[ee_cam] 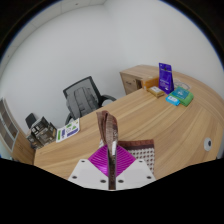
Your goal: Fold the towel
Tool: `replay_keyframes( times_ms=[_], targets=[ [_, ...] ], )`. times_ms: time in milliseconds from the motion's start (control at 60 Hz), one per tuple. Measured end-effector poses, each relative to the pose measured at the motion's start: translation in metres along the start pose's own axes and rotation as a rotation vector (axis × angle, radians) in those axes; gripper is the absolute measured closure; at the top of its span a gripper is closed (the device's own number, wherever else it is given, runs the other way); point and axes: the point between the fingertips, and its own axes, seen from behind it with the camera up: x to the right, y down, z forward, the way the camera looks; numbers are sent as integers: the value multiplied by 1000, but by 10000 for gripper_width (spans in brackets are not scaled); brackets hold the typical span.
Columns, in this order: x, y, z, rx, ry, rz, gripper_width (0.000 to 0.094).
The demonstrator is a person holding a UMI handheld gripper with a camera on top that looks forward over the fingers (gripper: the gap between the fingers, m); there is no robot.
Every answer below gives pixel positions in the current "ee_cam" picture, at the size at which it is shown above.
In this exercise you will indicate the orange box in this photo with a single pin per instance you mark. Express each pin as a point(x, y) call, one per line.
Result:
point(150, 82)

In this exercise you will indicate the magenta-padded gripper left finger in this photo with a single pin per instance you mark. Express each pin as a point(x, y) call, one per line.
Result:
point(86, 171)

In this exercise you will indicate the small brown cardboard box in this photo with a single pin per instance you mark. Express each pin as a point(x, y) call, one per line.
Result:
point(32, 140)

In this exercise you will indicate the small tan box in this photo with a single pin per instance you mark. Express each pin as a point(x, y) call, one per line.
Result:
point(156, 91)

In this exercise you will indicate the grey mesh office chair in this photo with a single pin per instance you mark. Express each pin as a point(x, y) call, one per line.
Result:
point(81, 98)

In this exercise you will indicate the clear plastic box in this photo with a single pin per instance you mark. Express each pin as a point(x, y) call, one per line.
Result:
point(183, 84)

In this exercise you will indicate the wooden glass-door shelf unit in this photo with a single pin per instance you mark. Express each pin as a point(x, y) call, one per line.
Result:
point(13, 140)

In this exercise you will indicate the purple standing card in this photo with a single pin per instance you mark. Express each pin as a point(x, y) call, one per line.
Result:
point(166, 78)

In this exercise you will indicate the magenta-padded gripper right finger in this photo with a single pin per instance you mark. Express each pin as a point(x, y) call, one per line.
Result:
point(136, 171)

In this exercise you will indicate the white printed leaflet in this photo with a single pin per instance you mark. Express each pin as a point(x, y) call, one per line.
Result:
point(68, 130)

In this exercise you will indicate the green box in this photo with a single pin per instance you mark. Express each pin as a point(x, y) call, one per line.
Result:
point(185, 97)

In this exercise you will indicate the brown patterned towel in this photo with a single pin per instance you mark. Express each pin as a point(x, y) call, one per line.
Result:
point(110, 130)

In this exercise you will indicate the low wooden side cabinet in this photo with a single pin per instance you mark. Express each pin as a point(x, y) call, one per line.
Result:
point(131, 80)

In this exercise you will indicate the small blue box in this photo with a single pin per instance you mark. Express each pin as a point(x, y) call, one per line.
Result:
point(172, 100)

